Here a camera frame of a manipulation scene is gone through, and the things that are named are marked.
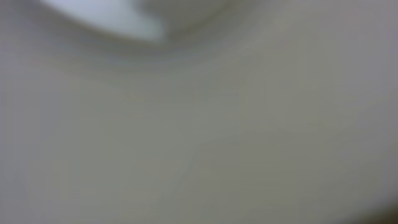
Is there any cream round bowl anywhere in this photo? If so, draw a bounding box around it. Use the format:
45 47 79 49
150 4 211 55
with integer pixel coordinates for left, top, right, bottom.
1 1 397 223

